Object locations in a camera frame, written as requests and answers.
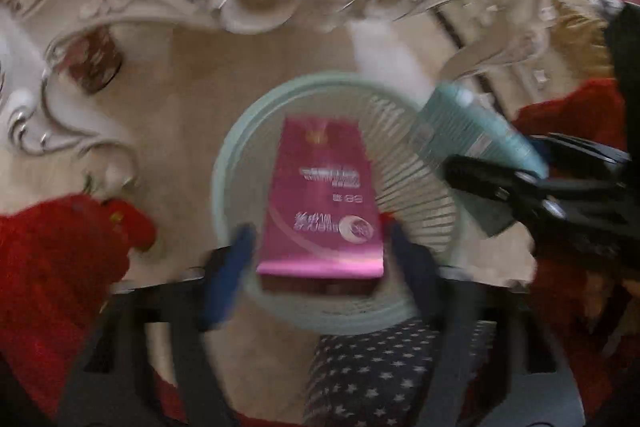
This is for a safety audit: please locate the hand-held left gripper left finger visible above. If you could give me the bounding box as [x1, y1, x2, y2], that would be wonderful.
[57, 224, 258, 427]

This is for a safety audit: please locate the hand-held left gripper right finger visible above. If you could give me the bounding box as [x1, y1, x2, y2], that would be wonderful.
[387, 222, 588, 427]

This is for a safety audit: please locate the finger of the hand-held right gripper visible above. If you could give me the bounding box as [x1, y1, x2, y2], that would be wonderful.
[530, 133, 632, 168]
[444, 156, 571, 220]

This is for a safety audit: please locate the light green mesh wastebasket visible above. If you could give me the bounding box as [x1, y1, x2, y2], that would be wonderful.
[211, 71, 471, 337]

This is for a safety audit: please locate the teal cardboard box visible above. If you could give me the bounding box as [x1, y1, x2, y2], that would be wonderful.
[417, 84, 550, 238]

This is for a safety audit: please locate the pink cardboard box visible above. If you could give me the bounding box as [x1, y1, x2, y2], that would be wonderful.
[255, 116, 387, 297]

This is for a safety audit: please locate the dark star patterned cloth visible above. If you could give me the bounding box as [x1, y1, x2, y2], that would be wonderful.
[305, 317, 493, 427]

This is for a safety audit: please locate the person's left leg red fleece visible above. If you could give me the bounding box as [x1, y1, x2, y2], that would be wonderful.
[0, 192, 158, 427]

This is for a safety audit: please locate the red floral box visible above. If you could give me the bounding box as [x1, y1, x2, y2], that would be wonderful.
[64, 26, 124, 95]

